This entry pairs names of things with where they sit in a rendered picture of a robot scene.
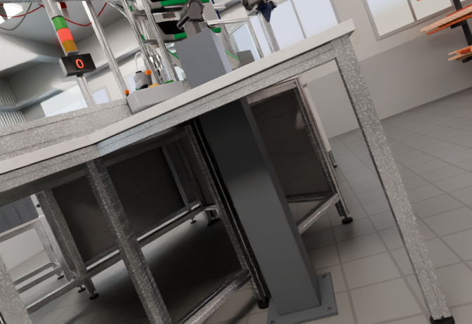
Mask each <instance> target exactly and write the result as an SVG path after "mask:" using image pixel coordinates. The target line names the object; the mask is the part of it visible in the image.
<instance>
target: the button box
mask: <svg viewBox="0 0 472 324"><path fill-rule="evenodd" d="M185 92H186V90H185V87H184V86H183V83H182V81H181V80H179V81H175V82H170V83H168V84H161V85H158V86H154V87H150V88H146V89H141V90H137V91H133V92H132V93H131V94H130V95H128V96H127V97H126V99H127V101H128V103H129V106H130V108H131V111H132V112H138V111H140V110H144V109H148V108H151V107H153V106H155V105H158V104H160V103H163V102H164V101H167V100H169V99H171V98H173V97H176V96H178V95H180V94H182V93H185Z"/></svg>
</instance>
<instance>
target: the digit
mask: <svg viewBox="0 0 472 324"><path fill-rule="evenodd" d="M71 59H72V62H73V64H74V66H75V69H76V70H85V69H88V68H87V66H86V63H85V61H84V59H83V56H74V57H71Z"/></svg>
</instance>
